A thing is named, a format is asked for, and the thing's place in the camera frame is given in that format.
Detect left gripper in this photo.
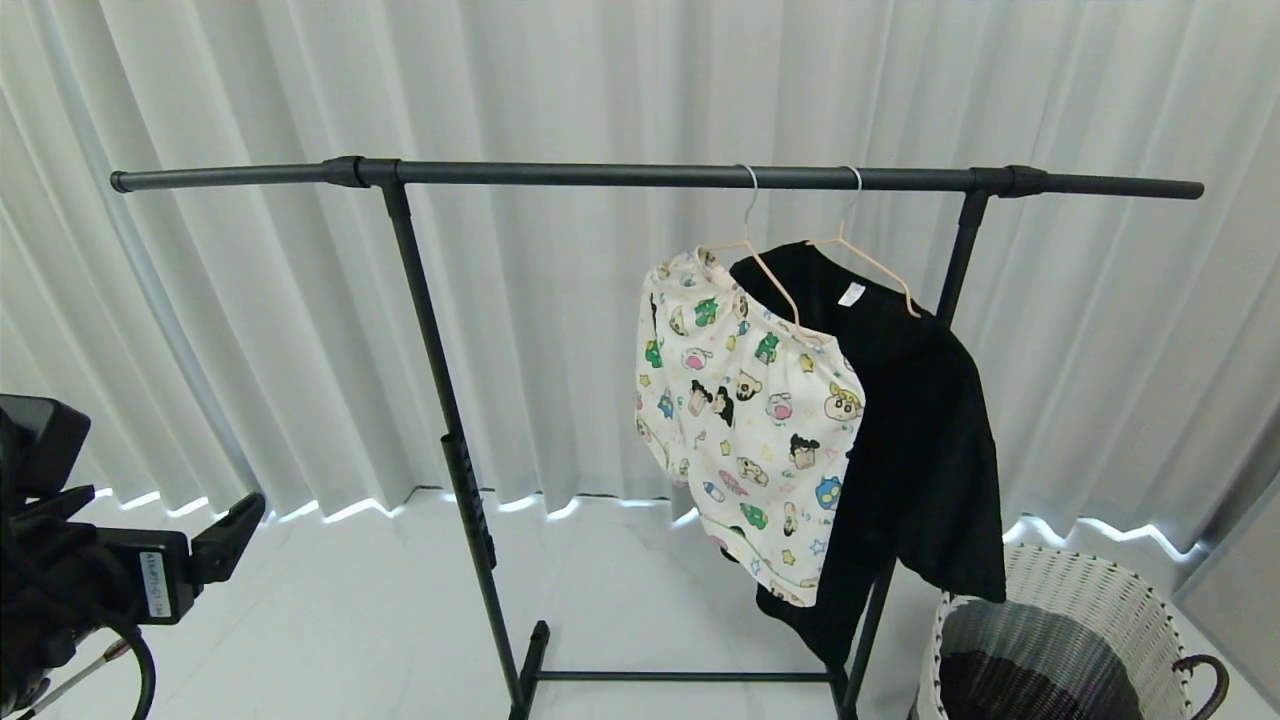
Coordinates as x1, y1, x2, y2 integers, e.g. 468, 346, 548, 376
0, 492, 267, 693

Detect cream printed shorts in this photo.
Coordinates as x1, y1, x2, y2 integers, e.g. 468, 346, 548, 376
635, 248, 867, 608

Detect pink clothes hanger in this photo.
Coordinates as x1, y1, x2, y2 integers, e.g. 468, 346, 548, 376
697, 165, 829, 346
805, 167, 922, 319

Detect black t-shirt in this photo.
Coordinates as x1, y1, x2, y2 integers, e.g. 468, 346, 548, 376
730, 240, 1008, 669

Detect black clothes rack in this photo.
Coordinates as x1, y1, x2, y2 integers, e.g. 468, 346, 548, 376
110, 157, 1205, 720

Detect white laundry basket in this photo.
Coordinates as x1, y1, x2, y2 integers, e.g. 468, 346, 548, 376
918, 543, 1229, 720

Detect white curtain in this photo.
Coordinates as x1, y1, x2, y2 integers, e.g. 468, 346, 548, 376
0, 0, 1280, 556

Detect black cable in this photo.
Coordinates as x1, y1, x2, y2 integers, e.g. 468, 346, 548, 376
95, 612, 158, 720

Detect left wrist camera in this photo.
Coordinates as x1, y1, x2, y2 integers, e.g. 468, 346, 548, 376
0, 395, 98, 523

